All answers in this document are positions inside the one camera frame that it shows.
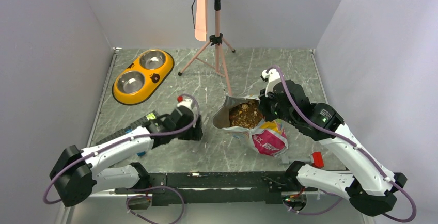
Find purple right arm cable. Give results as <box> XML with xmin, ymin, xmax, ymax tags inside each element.
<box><xmin>265</xmin><ymin>66</ymin><xmax>418</xmax><ymax>224</ymax></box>

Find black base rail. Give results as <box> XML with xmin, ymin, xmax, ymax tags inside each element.
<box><xmin>114</xmin><ymin>171</ymin><xmax>317</xmax><ymax>211</ymax></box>

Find pink tripod stand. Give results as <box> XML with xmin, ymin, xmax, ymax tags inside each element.
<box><xmin>178</xmin><ymin>0</ymin><xmax>236</xmax><ymax>95</ymax></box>

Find grey building baseplate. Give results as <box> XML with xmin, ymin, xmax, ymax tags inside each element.
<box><xmin>96</xmin><ymin>111</ymin><xmax>159</xmax><ymax>145</ymax></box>

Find yellow double pet bowl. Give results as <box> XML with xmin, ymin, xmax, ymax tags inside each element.
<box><xmin>112</xmin><ymin>49</ymin><xmax>175</xmax><ymax>105</ymax></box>

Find pink light panel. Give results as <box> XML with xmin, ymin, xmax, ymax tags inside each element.
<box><xmin>191</xmin><ymin>0</ymin><xmax>207</xmax><ymax>42</ymax></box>

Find pet food bag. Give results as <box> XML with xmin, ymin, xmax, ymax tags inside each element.
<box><xmin>212</xmin><ymin>95</ymin><xmax>288</xmax><ymax>157</ymax></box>

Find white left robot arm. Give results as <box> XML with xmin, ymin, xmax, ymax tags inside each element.
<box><xmin>49</xmin><ymin>106</ymin><xmax>203</xmax><ymax>207</ymax></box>

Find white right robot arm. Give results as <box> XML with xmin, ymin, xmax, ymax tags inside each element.
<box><xmin>259</xmin><ymin>79</ymin><xmax>407</xmax><ymax>216</ymax></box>

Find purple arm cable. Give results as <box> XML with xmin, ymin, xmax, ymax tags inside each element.
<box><xmin>42</xmin><ymin>93</ymin><xmax>201</xmax><ymax>205</ymax></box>
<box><xmin>265</xmin><ymin>66</ymin><xmax>418</xmax><ymax>224</ymax></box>

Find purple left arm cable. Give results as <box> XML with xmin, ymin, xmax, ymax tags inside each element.
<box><xmin>42</xmin><ymin>93</ymin><xmax>201</xmax><ymax>205</ymax></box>

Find pet food kibble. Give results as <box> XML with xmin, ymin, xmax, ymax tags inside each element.
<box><xmin>228</xmin><ymin>100</ymin><xmax>263</xmax><ymax>129</ymax></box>

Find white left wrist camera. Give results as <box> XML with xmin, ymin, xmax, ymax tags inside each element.
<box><xmin>177</xmin><ymin>95</ymin><xmax>199</xmax><ymax>118</ymax></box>

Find red clamp block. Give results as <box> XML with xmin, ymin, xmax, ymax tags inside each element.
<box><xmin>311</xmin><ymin>151</ymin><xmax>325</xmax><ymax>169</ymax></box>

